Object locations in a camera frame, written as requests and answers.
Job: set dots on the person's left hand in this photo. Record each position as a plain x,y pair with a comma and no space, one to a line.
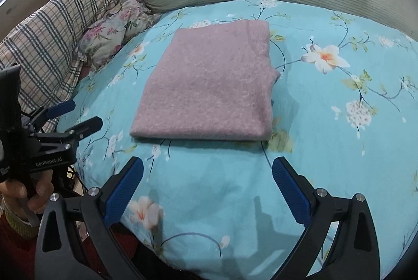
14,191

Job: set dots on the blue floral bed sheet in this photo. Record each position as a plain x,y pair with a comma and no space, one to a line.
344,116

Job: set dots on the pink floral quilt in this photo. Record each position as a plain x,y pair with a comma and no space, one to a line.
106,37

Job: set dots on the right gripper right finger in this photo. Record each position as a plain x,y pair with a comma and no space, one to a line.
301,197

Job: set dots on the mauve fuzzy sweater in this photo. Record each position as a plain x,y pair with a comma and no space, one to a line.
211,83

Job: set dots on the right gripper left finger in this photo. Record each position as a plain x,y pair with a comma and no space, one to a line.
105,206

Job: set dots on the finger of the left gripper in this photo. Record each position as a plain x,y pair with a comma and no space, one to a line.
86,128
41,116

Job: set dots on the plaid beige blanket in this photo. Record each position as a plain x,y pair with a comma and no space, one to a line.
45,46

